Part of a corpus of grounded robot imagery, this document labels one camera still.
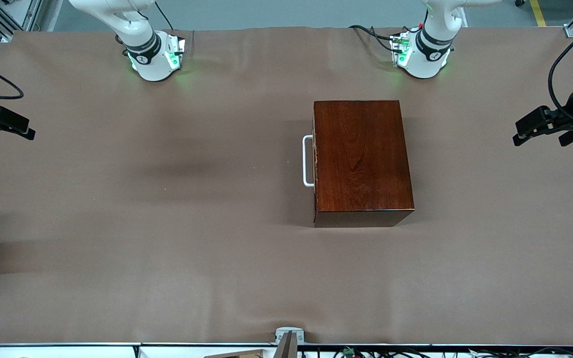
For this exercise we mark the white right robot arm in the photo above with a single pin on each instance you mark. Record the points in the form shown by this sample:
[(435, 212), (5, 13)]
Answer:
[(154, 69)]

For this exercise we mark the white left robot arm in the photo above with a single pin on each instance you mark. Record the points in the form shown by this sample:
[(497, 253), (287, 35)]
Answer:
[(438, 22)]

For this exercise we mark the dark brown wooden cabinet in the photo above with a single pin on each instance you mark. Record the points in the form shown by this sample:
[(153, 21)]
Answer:
[(361, 159)]

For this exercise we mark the brown table cover sheet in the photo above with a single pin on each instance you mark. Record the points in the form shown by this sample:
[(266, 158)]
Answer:
[(167, 273)]

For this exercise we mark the small green connector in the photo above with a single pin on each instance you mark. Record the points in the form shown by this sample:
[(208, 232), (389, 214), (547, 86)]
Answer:
[(349, 352)]

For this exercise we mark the light wooden board piece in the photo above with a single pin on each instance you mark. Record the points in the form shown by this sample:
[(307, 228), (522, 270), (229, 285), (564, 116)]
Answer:
[(237, 354)]

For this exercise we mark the grey metal camera bracket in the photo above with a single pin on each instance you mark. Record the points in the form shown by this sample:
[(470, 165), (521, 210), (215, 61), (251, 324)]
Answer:
[(289, 335)]

